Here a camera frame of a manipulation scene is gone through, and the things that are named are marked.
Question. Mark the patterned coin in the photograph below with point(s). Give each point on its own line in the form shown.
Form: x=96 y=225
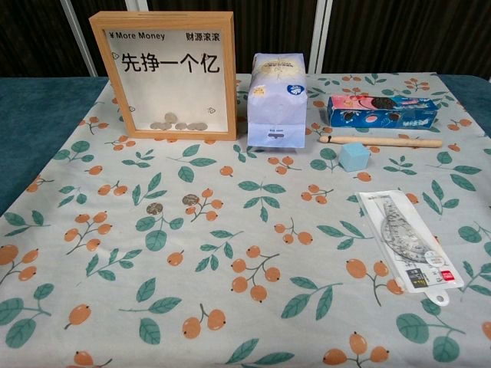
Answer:
x=190 y=199
x=154 y=208

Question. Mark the light blue paper bag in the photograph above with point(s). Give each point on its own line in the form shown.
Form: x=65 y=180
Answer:
x=276 y=107

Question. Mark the floral leaf-print tablecloth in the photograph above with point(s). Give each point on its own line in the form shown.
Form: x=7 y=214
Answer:
x=245 y=268

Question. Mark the light blue foam cube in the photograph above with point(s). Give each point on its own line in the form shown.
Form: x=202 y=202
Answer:
x=353 y=156

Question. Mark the wooden stick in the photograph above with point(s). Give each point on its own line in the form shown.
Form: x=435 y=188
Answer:
x=383 y=141

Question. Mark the blue Oreo cookie box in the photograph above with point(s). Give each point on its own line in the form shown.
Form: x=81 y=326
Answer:
x=379 y=113

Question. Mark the dark slatted partition panel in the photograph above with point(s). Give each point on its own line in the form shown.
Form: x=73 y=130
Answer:
x=30 y=34
x=414 y=34
x=268 y=23

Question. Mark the packaged clear ruler set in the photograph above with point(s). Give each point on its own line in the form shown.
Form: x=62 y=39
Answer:
x=406 y=241

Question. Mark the teal table cover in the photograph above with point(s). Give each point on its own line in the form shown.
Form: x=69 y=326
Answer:
x=38 y=115

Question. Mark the wooden framed coin box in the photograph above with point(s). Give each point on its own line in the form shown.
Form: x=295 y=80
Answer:
x=172 y=92

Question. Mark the white partition post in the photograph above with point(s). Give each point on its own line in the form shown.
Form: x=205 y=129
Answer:
x=78 y=38
x=322 y=34

